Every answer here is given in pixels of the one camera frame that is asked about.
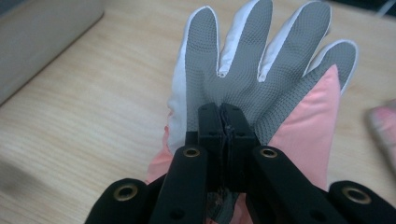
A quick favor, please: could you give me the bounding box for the pink glove with grey palm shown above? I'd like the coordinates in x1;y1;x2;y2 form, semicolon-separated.
144;0;360;224

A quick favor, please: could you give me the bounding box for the pink glove with cartoon print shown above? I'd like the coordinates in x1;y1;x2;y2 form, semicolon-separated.
365;99;396;175

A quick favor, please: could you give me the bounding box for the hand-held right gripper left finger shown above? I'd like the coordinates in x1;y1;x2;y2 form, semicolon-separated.
148;102;226;224

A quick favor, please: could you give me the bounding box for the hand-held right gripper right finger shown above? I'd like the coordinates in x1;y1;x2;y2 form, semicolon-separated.
221;103;347;224

